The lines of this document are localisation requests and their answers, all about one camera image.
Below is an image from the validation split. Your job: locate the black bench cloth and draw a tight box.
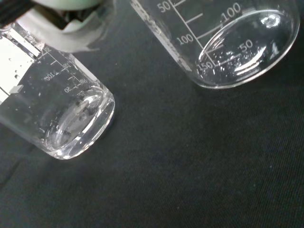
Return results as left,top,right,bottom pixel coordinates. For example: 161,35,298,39
0,0,304,228

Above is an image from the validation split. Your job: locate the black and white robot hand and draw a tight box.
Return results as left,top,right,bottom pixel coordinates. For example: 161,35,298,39
0,0,115,53

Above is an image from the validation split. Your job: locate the clear glass 200 mL beaker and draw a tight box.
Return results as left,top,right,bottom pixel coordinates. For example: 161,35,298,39
0,22,116,161

